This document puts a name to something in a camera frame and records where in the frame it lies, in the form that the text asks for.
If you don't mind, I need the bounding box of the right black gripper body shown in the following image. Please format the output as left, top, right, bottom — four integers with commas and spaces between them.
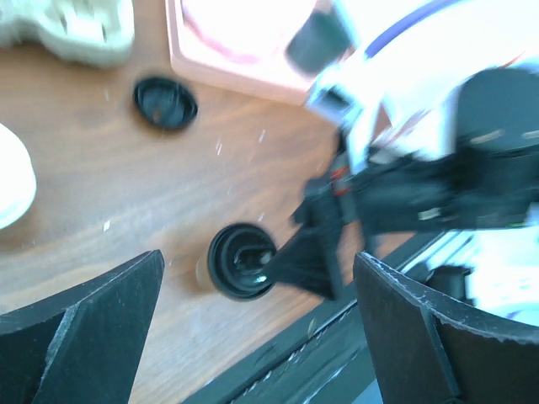
302, 146, 472, 237

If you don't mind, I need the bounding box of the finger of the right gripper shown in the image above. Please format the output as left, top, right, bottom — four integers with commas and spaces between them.
263, 201, 344, 300

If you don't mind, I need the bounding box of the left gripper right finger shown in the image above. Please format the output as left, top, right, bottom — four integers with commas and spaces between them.
354, 253, 538, 403

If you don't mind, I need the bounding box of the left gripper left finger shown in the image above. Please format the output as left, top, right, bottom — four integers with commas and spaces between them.
1, 250, 165, 403

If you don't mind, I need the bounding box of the black cup lid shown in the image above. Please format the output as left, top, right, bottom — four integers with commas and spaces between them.
132, 76, 199, 130
202, 222, 277, 301

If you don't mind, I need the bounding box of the brown paper cup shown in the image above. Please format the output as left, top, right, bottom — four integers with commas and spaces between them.
195, 255, 215, 292

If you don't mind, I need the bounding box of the stack of paper cups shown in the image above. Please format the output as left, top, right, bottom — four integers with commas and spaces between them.
0, 125, 37, 229

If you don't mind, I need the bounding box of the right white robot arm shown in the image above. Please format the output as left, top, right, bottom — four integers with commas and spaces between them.
264, 1, 538, 300

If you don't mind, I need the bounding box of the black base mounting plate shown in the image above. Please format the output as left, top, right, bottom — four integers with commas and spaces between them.
189, 231, 474, 403

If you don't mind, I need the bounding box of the dark green mug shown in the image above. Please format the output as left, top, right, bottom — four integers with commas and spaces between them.
286, 10, 352, 76

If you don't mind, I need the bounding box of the pink plastic tray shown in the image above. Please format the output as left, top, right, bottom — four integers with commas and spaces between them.
165, 1, 332, 105

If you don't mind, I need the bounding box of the cardboard cup carrier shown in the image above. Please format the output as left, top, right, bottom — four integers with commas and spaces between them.
1, 0, 135, 68

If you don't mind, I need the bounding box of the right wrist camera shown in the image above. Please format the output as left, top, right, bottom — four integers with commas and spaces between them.
306, 61, 382, 174

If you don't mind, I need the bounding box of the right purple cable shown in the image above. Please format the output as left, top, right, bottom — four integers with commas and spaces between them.
364, 0, 447, 58

